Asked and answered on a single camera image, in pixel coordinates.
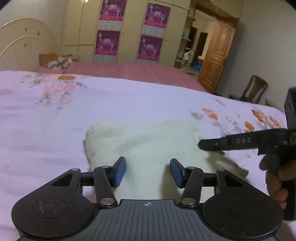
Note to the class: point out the purple poster upper left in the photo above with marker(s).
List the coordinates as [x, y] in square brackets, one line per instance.
[112, 10]

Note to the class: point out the purple poster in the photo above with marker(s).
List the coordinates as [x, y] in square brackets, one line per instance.
[107, 42]
[112, 10]
[157, 15]
[149, 49]

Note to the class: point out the purple poster lower left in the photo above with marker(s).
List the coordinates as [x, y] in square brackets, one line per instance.
[107, 42]

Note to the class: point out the brown wooden door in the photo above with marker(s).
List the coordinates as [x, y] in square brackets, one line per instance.
[217, 54]

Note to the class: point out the orange patterned pillow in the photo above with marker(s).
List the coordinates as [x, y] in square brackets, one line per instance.
[55, 62]

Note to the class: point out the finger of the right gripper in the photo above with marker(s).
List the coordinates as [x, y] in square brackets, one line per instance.
[246, 141]

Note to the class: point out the right hand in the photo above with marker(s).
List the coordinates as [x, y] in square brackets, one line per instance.
[273, 182]

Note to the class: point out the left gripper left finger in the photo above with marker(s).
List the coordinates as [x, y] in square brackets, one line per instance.
[106, 178]

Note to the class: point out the cream wardrobe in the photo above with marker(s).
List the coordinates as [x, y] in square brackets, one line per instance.
[82, 23]

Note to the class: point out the purple poster upper right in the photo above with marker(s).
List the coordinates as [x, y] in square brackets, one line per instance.
[157, 15]

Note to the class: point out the purple poster lower right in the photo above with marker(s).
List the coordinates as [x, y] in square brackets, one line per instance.
[149, 49]

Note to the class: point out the cream curved headboard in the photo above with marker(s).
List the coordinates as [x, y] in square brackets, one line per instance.
[22, 41]

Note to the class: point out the dark wooden chair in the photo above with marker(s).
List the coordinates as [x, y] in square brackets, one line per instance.
[254, 90]

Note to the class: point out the open wooden shelf unit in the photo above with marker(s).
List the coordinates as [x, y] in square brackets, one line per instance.
[185, 38]

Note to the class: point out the cream knitted garment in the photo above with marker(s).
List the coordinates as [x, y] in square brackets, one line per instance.
[148, 149]

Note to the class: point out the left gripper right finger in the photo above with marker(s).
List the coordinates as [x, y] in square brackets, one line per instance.
[190, 179]

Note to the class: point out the pink quilted bedspread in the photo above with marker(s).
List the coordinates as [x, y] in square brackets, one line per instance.
[151, 73]

